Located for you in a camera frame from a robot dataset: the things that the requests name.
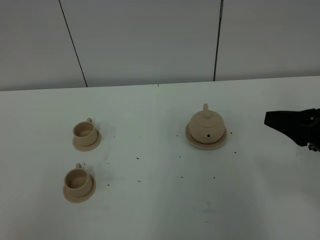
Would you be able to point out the beige teacup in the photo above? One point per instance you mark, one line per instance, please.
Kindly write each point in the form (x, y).
(77, 182)
(85, 133)

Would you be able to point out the beige teapot saucer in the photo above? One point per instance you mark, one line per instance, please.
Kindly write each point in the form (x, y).
(205, 146)

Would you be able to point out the far beige cup saucer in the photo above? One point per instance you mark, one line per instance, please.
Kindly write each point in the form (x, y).
(89, 147)

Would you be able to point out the near beige teacup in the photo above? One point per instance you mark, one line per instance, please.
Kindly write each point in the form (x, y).
(77, 182)

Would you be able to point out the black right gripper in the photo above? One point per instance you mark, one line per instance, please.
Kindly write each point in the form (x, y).
(303, 127)

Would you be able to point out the near beige cup saucer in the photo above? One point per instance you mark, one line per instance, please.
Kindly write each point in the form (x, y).
(81, 199)

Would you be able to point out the far beige teacup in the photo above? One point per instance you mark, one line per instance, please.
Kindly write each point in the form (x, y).
(85, 133)

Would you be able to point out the beige cup saucer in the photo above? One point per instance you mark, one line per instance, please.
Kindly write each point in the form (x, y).
(81, 199)
(89, 147)

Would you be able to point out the beige teapot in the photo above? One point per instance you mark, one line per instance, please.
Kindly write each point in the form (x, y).
(207, 126)

